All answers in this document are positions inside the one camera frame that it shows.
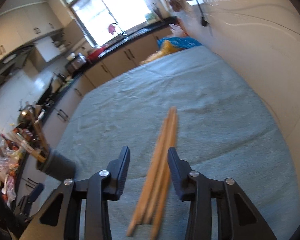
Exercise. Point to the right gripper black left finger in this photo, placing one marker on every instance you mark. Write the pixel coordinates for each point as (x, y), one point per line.
(59, 216)

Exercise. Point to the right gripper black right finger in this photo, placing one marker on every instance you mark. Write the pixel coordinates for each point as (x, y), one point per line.
(237, 216)

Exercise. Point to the wooden chopstick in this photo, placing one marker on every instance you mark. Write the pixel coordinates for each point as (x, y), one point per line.
(160, 161)
(149, 182)
(171, 137)

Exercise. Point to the dark grey utensil holder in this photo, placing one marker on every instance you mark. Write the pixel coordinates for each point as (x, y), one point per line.
(57, 166)

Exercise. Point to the grey-green table cloth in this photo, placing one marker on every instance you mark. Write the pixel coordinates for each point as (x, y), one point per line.
(224, 131)

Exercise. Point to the steel wok with lid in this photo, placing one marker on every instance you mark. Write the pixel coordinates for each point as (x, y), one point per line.
(27, 115)

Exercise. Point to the silver rice cooker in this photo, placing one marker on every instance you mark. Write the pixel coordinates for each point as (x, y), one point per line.
(77, 62)

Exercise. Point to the range hood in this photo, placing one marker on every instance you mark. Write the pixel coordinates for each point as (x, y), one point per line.
(13, 62)

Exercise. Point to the red pot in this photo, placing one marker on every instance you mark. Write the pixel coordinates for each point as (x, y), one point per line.
(94, 54)

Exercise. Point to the blue plastic bag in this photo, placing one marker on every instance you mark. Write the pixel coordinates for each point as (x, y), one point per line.
(180, 42)

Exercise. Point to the yellow plastic bag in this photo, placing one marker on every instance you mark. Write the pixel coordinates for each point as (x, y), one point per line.
(166, 48)

